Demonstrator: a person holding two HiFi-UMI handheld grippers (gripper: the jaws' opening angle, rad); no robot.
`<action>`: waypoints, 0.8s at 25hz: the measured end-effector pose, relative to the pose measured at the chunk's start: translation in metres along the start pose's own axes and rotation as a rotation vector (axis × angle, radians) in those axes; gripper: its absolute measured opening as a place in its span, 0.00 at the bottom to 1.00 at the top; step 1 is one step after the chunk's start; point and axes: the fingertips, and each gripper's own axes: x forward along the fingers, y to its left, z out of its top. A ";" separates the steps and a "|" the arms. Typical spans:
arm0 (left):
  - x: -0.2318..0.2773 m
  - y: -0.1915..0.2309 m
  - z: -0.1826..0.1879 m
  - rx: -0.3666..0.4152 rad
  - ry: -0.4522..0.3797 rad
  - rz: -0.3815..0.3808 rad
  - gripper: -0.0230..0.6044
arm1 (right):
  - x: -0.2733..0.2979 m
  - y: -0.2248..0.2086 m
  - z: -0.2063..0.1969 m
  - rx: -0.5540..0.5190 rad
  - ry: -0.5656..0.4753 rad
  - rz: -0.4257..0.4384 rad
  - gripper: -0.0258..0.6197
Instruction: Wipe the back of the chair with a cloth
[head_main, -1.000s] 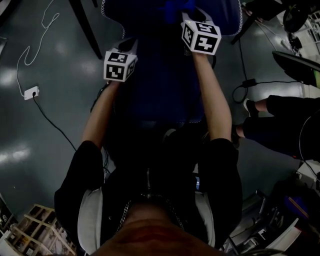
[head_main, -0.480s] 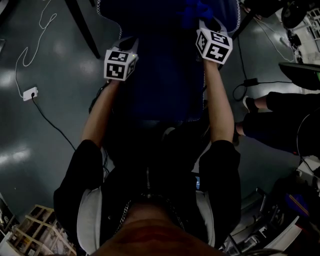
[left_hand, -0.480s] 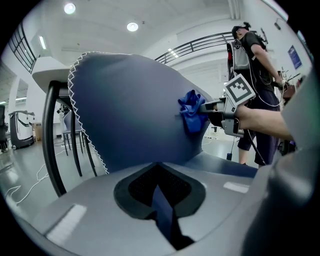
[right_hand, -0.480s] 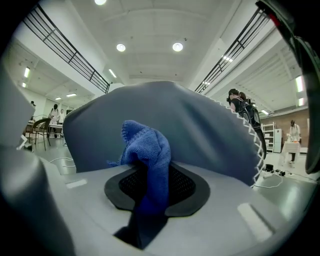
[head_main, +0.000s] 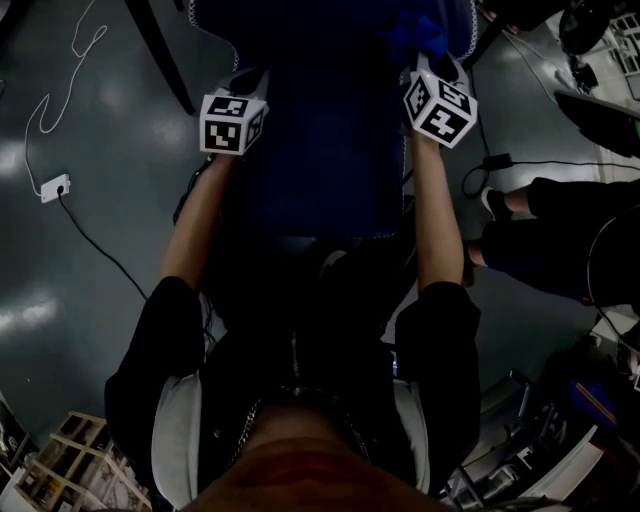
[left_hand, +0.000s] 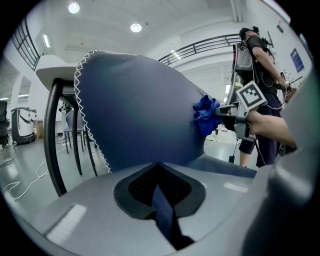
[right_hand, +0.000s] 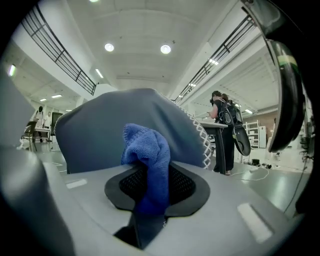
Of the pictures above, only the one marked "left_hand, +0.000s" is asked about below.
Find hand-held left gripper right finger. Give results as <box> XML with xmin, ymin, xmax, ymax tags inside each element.
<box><xmin>157</xmin><ymin>161</ymin><xmax>269</xmax><ymax>256</ymax></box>

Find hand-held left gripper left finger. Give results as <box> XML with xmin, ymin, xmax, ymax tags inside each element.
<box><xmin>29</xmin><ymin>161</ymin><xmax>176</xmax><ymax>256</ymax></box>

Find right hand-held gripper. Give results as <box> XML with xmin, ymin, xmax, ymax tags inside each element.
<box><xmin>213</xmin><ymin>80</ymin><xmax>268</xmax><ymax>142</ymax></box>

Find blue chair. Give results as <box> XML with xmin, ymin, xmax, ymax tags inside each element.
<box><xmin>73</xmin><ymin>49</ymin><xmax>258</xmax><ymax>250</ymax></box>

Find person's right forearm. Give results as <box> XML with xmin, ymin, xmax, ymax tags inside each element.
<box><xmin>246</xmin><ymin>109</ymin><xmax>297</xmax><ymax>148</ymax></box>

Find long black balcony railing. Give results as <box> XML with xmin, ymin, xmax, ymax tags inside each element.
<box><xmin>157</xmin><ymin>33</ymin><xmax>242</xmax><ymax>66</ymax></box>

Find white table black legs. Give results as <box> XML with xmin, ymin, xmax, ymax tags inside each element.
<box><xmin>35</xmin><ymin>64</ymin><xmax>99</xmax><ymax>198</ymax></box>

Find brown cardboard box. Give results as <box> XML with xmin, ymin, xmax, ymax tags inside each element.
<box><xmin>33</xmin><ymin>119</ymin><xmax>44</xmax><ymax>140</ymax></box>

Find white and black machine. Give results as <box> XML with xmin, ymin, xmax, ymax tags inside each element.
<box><xmin>10</xmin><ymin>106</ymin><xmax>36</xmax><ymax>146</ymax></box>

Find round ceiling light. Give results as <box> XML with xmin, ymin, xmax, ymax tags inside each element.
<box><xmin>129</xmin><ymin>22</ymin><xmax>143</xmax><ymax>34</ymax></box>
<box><xmin>67</xmin><ymin>2</ymin><xmax>81</xmax><ymax>15</ymax></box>

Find short black balcony railing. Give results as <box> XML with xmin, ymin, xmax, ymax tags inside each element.
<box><xmin>11</xmin><ymin>18</ymin><xmax>41</xmax><ymax>72</ymax></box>

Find blue wall poster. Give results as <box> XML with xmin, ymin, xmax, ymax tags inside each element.
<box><xmin>289</xmin><ymin>47</ymin><xmax>306</xmax><ymax>74</ymax></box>

